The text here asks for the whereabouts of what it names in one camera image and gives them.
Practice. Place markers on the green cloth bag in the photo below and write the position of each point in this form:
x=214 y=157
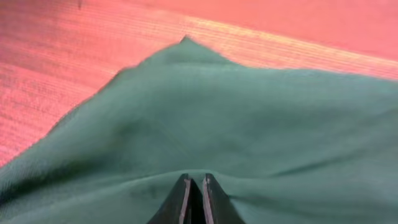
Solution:
x=287 y=146

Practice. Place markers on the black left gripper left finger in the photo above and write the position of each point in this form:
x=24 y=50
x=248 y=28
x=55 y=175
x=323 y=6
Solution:
x=177 y=207

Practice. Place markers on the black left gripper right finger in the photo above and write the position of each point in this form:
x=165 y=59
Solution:
x=217 y=206

